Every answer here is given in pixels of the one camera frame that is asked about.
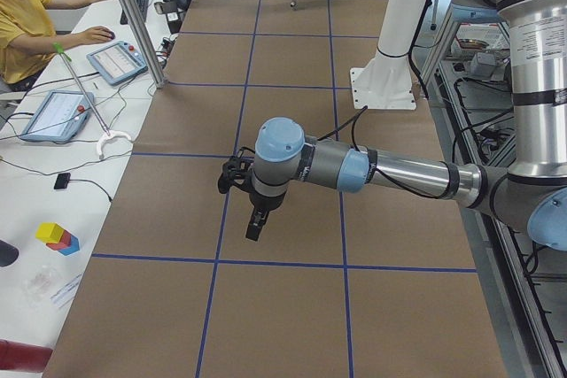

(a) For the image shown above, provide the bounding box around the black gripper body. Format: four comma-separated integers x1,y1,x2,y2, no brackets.
217,150,284,210

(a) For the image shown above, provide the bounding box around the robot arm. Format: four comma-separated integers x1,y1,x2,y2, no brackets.
218,0,566,251

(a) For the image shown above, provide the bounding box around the far blue teach pendant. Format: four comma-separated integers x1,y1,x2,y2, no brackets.
86,41,148,86

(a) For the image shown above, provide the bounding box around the blue teach pendant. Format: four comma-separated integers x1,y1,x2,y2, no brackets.
86,41,148,86
19,90,95,143

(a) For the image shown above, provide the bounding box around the small black box device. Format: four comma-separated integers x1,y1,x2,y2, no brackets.
53,173,71,190

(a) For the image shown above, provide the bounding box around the blue wooden block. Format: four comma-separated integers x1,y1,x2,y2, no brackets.
58,235,80,256

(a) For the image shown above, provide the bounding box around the near blue teach pendant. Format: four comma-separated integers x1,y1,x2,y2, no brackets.
19,90,95,143

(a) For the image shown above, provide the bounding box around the red wooden block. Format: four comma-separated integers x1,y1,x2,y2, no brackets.
46,231,73,251

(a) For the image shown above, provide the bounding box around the yellow wooden block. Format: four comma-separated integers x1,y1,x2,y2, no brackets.
35,222,65,243

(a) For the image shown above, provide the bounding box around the reach grabber stick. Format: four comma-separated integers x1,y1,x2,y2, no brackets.
53,42,133,159

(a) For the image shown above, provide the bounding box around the person in yellow shirt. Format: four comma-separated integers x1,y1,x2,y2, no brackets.
1,0,110,91

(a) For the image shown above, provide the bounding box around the red cylinder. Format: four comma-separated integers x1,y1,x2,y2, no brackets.
1,340,53,373

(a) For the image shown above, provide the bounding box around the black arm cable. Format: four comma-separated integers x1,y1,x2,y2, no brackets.
318,104,448,200

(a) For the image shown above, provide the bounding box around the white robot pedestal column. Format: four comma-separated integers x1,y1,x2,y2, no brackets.
350,0,429,111

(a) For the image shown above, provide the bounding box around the aluminium frame post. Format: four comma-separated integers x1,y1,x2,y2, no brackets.
120,0,166,89

